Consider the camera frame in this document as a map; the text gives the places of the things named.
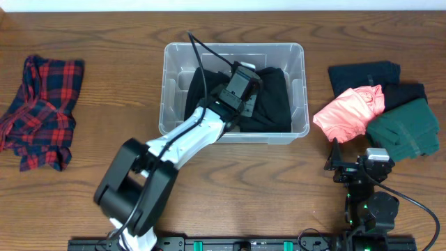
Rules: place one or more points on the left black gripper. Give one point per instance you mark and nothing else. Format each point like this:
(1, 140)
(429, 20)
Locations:
(249, 105)

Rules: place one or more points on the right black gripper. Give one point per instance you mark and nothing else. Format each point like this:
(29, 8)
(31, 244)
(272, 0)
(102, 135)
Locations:
(346, 171)

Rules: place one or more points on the black garment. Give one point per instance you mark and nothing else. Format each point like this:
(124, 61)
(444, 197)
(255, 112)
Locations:
(271, 110)

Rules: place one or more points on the pink garment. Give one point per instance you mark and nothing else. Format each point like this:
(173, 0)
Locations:
(348, 115)

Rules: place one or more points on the red navy plaid shirt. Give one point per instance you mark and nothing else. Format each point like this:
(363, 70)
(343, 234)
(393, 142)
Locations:
(39, 125)

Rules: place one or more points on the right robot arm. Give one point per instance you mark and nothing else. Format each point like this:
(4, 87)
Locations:
(370, 213)

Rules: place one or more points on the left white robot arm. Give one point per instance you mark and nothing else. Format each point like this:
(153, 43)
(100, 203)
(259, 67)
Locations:
(139, 181)

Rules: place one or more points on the dark green folded garment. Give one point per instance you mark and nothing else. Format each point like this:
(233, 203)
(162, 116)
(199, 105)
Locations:
(408, 131)

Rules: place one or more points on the dark navy folded garment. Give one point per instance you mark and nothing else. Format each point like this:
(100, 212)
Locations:
(363, 74)

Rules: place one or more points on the clear plastic storage bin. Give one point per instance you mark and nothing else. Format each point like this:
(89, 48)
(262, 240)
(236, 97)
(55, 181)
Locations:
(180, 64)

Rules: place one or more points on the black folded cloth right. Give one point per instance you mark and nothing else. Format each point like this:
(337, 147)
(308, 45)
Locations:
(397, 95)

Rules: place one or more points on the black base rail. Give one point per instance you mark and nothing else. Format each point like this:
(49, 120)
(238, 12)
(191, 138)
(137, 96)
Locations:
(315, 243)

